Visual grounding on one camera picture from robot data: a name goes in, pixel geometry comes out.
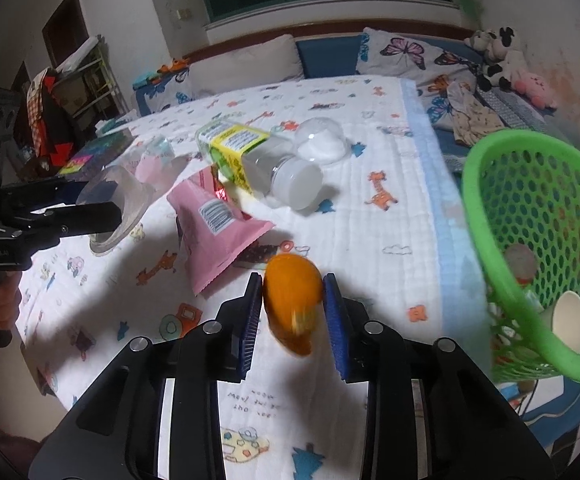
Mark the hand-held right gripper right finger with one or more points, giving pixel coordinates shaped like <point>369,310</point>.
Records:
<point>337,330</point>

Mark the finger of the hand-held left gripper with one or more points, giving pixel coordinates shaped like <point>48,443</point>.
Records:
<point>72,190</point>
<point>94,221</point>

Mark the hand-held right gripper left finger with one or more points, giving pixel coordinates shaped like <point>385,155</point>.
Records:
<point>250,330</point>

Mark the clear round plastic container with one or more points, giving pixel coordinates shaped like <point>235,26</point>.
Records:
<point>119,185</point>

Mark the small orange fruit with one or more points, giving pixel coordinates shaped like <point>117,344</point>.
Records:
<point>290,300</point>

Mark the green plastic mesh basket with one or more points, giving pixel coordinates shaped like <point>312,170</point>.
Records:
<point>475,210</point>

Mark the white paper cup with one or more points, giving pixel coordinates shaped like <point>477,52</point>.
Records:
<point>567,320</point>

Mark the dark box with colourful print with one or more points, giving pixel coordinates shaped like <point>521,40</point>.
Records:
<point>97,152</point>

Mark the hanging red checked clothes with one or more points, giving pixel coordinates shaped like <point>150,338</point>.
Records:
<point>49,125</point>

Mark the teal tissue box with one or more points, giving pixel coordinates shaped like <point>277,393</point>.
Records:
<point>112,125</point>

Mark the pink snack packet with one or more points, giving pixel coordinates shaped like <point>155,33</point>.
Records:
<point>209,245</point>

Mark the white printed blanket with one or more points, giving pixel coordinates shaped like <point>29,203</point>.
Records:
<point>370,240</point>

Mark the teal foam block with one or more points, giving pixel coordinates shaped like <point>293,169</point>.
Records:
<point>144,80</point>

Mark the metal shelf rack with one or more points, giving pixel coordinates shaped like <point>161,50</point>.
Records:
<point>89,57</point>

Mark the small butterfly print pillow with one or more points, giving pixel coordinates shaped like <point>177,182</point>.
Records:
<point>169,92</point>

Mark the orange plush toy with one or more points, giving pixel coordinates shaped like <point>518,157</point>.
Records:
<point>172,66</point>

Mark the dark wooden door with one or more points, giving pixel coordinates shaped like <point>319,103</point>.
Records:
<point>64,25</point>

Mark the clear bottle with yellow label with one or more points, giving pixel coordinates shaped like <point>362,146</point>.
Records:
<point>265,165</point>

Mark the clear plastic dome lid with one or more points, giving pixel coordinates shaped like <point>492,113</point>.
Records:
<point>320,147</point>

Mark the plain white pillow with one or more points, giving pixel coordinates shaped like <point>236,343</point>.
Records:
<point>250,65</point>

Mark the blue floor mat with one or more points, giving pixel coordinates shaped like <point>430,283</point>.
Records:
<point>570,410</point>

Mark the patterned beige cloth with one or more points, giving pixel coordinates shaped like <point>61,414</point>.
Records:
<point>472,115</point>

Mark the blue headboard cushion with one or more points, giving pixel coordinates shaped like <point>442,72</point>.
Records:
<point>327,57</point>

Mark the large butterfly print pillow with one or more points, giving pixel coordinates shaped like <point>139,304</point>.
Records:
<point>405,55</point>

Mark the pink plush toy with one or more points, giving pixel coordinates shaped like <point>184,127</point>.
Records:
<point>535,87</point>

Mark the black and white plush cow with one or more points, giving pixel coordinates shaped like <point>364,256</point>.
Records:
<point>505,60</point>

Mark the wall socket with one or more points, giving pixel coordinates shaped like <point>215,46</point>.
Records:
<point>183,14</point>

